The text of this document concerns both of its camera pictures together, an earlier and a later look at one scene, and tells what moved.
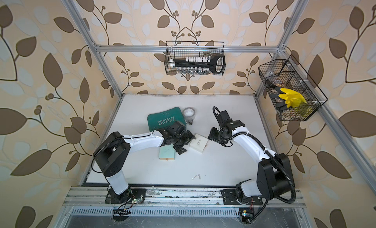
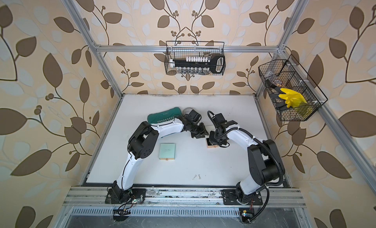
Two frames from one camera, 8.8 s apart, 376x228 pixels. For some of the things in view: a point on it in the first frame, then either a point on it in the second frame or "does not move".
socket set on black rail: x=200 y=65 does not move
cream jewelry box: x=199 y=144 → x=209 y=145
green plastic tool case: x=165 y=119 does not move
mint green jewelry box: x=167 y=152 does not move
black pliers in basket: x=281 y=104 does not move
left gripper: x=188 y=140 → x=203 y=131
